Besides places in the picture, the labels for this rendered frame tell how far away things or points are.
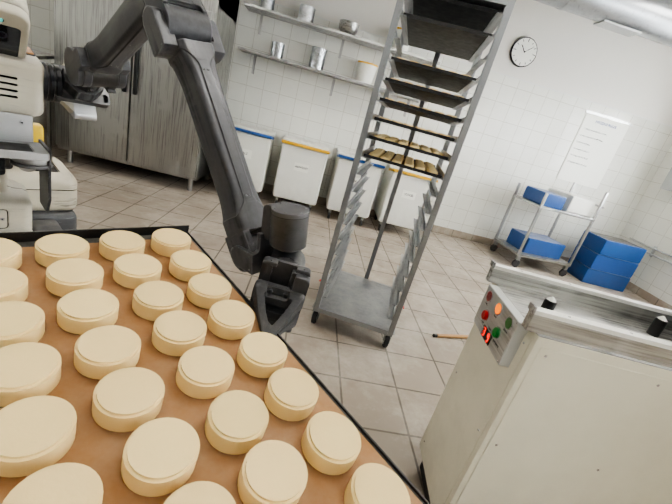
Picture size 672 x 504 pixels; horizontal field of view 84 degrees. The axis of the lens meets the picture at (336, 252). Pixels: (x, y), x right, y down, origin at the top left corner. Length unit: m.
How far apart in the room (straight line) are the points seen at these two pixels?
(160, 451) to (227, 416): 0.05
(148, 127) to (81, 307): 3.98
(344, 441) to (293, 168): 4.05
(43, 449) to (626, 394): 1.22
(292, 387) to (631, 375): 1.01
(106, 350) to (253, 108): 4.69
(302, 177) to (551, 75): 3.30
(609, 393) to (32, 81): 1.59
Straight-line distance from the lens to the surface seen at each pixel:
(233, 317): 0.43
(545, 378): 1.16
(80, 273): 0.47
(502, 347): 1.15
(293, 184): 4.35
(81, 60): 1.02
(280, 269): 0.50
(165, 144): 4.32
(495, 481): 1.38
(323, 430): 0.36
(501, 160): 5.50
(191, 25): 0.73
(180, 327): 0.41
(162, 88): 4.28
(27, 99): 1.15
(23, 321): 0.41
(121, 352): 0.38
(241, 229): 0.61
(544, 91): 5.65
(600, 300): 1.49
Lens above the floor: 1.22
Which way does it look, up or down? 20 degrees down
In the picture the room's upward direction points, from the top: 16 degrees clockwise
